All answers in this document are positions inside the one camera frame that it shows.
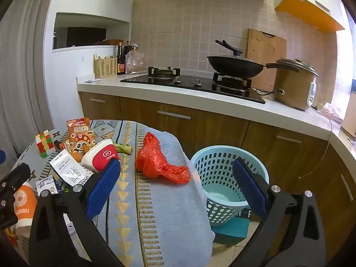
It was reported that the black power cord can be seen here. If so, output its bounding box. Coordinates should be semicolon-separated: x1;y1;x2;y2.
252;87;286;97

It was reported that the grey curtain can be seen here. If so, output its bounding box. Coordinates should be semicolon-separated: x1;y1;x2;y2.
0;0;60;158

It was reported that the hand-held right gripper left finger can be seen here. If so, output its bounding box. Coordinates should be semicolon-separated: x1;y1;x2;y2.
29;157;125;267

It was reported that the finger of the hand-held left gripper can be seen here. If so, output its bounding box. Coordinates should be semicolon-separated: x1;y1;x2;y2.
0;163;31;192

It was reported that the blue patterned tablecloth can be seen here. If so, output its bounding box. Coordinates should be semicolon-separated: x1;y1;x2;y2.
6;119;216;267

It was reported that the clear plastic jug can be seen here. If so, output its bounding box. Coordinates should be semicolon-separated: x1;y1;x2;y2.
125;49;148;75

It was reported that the orange and white paper cup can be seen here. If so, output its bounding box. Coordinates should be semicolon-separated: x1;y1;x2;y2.
14;182;38;237

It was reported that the black wok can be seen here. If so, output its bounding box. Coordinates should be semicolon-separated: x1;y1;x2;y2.
207;56;281;79

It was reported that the teal cardboard box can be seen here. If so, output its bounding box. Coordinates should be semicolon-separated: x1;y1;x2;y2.
213;211;251;240

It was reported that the white printed card pack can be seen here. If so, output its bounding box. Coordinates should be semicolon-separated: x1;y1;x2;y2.
36;175;63;197

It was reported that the red plastic bag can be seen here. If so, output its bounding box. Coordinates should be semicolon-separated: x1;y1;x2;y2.
135;131;191;184

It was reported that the dark sauce bottle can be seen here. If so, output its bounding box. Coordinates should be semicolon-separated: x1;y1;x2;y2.
124;40;137;59
117;42;126;75

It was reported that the wooden tray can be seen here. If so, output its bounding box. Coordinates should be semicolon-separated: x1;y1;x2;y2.
93;39;123;46

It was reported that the wooden cutting board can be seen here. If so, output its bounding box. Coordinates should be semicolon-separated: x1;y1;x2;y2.
247;28;287;92

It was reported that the crumpled clear plastic bag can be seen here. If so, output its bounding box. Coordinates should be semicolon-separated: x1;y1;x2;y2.
320;102;344;123

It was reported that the red and white paper cup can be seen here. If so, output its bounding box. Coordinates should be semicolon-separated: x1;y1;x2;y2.
81;138;121;173

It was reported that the orange wall cabinet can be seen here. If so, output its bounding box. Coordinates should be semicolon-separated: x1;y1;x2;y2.
274;0;347;33

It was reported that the light blue plastic basket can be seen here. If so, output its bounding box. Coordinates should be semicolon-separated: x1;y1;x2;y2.
190;145;270;227

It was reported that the orange snack packet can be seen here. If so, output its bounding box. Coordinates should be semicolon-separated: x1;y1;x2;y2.
63;117;97;153

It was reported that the beige slotted utensil holder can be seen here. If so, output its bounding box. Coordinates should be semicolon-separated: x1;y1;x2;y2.
94;54;118;79

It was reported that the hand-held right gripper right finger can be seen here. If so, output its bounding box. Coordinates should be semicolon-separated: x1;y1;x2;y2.
231;157;326;267

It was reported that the black glass gas stove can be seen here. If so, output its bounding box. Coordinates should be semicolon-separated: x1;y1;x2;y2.
120;66;266;104

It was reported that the colourful puzzle cube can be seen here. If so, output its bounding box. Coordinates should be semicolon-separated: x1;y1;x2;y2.
35;129;55;158

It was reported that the beige rice cooker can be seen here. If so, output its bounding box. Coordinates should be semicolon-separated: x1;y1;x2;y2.
273;58;319;111

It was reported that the white printed receipt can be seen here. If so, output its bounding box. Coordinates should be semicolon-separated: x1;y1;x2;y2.
49;149;93;188

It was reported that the wooden kitchen base cabinet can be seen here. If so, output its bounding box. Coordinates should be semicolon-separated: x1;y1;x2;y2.
79;91;356;259

